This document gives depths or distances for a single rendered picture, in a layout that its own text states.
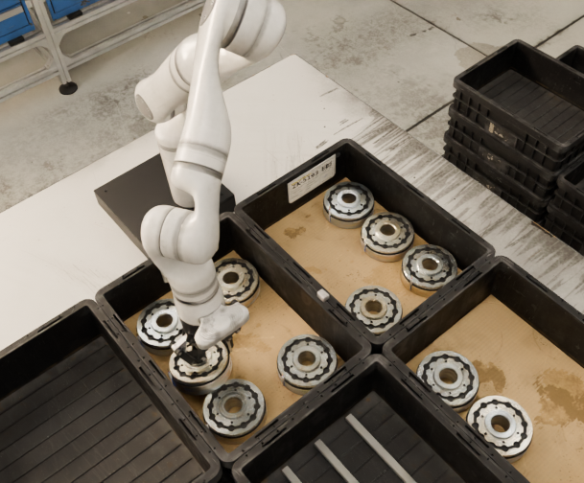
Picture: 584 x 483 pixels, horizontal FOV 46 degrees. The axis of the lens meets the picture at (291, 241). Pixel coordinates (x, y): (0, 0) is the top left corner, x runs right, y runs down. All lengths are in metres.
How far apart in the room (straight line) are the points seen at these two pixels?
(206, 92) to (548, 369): 0.74
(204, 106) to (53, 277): 0.76
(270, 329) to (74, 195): 0.69
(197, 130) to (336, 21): 2.51
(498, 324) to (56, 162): 2.04
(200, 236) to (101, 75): 2.40
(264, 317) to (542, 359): 0.49
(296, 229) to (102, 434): 0.54
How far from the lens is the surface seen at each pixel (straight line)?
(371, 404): 1.20
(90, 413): 1.25
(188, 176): 0.93
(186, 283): 0.99
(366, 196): 1.42
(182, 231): 0.92
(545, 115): 2.24
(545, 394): 1.26
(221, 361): 1.18
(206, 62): 0.96
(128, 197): 1.63
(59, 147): 2.97
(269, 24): 0.99
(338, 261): 1.35
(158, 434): 1.21
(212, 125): 0.94
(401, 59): 3.19
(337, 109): 1.85
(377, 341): 1.14
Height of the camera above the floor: 1.91
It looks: 51 degrees down
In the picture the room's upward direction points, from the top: 4 degrees counter-clockwise
